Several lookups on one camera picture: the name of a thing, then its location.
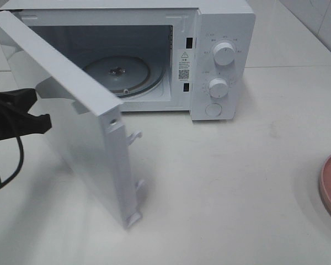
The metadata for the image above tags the white round door-release button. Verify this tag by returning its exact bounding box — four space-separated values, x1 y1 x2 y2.
205 103 222 117

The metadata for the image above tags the white warning label sticker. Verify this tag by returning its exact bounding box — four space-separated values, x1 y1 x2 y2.
176 49 194 81

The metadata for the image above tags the white microwave oven body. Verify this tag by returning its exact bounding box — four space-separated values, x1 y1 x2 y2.
0 1 255 120

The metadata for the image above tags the white upper power knob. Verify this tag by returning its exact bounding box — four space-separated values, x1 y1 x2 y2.
212 41 236 66

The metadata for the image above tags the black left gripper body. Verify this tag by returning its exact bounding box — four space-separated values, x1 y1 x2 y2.
0 91 14 144

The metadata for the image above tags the white timer knob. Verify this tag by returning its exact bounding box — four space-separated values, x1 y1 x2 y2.
209 78 229 99

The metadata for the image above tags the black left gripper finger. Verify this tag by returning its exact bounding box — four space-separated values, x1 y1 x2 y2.
5 88 37 112
10 112 52 137

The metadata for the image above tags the white microwave door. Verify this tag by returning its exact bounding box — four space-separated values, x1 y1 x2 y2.
0 11 141 228

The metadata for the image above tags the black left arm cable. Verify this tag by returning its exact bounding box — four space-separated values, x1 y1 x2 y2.
0 102 25 197

